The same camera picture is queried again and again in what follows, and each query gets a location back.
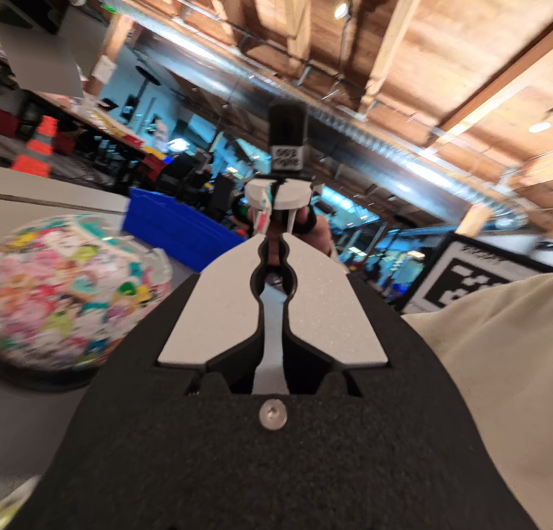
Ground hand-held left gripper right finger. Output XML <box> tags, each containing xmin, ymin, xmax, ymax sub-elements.
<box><xmin>282</xmin><ymin>233</ymin><xmax>389</xmax><ymax>394</ymax></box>

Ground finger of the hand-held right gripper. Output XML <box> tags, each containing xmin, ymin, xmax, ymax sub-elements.
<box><xmin>275</xmin><ymin>181</ymin><xmax>313</xmax><ymax>235</ymax></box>
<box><xmin>245</xmin><ymin>181</ymin><xmax>270</xmax><ymax>213</ymax></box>

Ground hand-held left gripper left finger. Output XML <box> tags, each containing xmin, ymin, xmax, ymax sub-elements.
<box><xmin>158</xmin><ymin>234</ymin><xmax>266</xmax><ymax>394</ymax></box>

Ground colourful joined puzzle pieces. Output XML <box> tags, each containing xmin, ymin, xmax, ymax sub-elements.
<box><xmin>255</xmin><ymin>182</ymin><xmax>274</xmax><ymax>234</ymax></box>

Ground colourful puzzle ball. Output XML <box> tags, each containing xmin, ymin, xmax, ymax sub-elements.
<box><xmin>0</xmin><ymin>214</ymin><xmax>173</xmax><ymax>373</ymax></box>

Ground black ball stand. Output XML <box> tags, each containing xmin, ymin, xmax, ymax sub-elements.
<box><xmin>0</xmin><ymin>357</ymin><xmax>104</xmax><ymax>393</ymax></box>

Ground person's right hand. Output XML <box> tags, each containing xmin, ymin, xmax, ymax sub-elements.
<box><xmin>264</xmin><ymin>205</ymin><xmax>334</xmax><ymax>266</ymax></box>

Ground blue plastic bin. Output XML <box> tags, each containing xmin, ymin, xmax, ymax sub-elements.
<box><xmin>122</xmin><ymin>188</ymin><xmax>247</xmax><ymax>272</ymax></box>

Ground framed tag poster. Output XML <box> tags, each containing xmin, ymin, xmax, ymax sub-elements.
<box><xmin>399</xmin><ymin>232</ymin><xmax>553</xmax><ymax>314</ymax></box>

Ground orange and grey traffic cone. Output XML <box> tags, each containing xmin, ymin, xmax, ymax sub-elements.
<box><xmin>11</xmin><ymin>115</ymin><xmax>59</xmax><ymax>178</ymax></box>

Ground silver ventilation duct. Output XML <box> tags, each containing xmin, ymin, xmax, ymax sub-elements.
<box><xmin>302</xmin><ymin>102</ymin><xmax>536</xmax><ymax>228</ymax></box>
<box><xmin>130</xmin><ymin>33</ymin><xmax>471</xmax><ymax>224</ymax></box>

